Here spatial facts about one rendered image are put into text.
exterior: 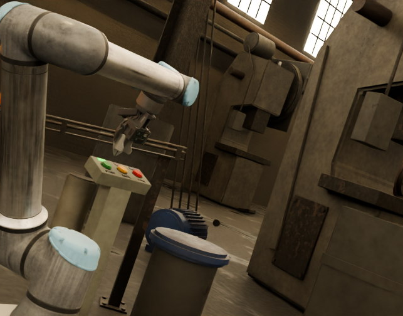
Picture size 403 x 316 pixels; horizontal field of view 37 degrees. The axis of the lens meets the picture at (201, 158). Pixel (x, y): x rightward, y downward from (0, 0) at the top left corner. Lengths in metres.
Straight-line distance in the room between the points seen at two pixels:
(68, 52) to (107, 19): 8.83
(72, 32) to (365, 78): 2.90
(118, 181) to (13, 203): 0.63
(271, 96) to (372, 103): 6.57
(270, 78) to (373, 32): 5.97
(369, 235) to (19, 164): 1.90
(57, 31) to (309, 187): 2.94
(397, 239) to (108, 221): 1.42
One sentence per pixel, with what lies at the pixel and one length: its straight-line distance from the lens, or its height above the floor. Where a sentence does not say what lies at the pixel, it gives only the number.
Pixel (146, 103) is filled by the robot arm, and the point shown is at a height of 0.86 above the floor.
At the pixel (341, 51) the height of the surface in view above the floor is 1.73.
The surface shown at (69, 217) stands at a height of 0.37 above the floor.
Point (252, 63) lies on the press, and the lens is 10.26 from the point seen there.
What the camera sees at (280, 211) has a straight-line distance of 4.25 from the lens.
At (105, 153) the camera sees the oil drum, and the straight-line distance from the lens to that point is 4.96.
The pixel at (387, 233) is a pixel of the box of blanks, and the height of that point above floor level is 0.69.
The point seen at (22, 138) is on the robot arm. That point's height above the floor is 0.65.
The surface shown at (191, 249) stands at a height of 0.42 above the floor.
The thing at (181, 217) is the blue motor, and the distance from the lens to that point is 3.92.
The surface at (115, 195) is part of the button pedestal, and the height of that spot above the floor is 0.51.
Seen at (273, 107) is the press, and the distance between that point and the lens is 10.23.
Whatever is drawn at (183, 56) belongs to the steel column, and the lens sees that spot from 6.60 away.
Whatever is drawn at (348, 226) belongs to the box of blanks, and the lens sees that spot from 3.06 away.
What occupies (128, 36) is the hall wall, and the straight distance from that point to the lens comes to 10.50.
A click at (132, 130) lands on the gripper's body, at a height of 0.75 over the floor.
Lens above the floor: 0.77
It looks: 1 degrees down
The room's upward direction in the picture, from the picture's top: 19 degrees clockwise
